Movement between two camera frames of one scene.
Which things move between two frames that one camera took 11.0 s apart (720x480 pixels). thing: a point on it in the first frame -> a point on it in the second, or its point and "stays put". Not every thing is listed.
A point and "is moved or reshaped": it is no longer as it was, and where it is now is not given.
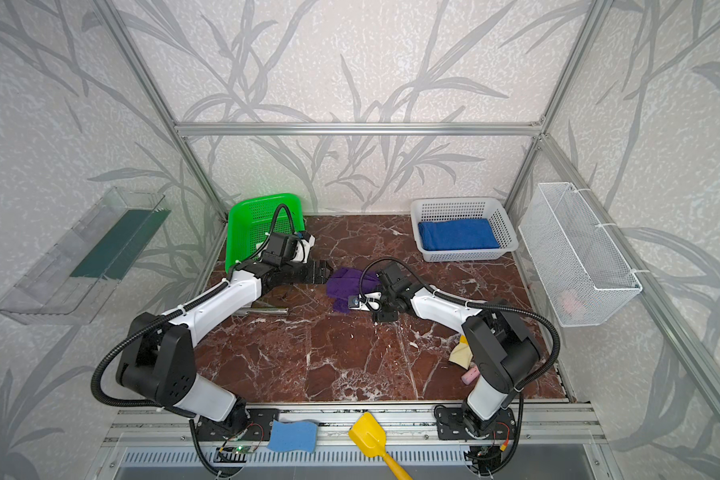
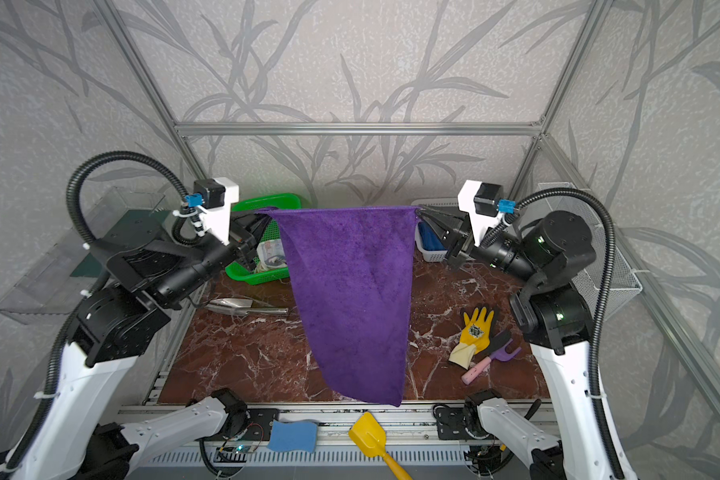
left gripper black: x=310 y=271 -> x=241 y=245
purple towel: x=345 y=283 is moved or reshaped
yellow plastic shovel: x=370 y=436 stays put
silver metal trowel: x=257 y=310 stays put
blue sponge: x=293 y=436 stays put
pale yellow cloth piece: x=461 y=355 stays put
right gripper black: x=381 y=309 -> x=456 y=243
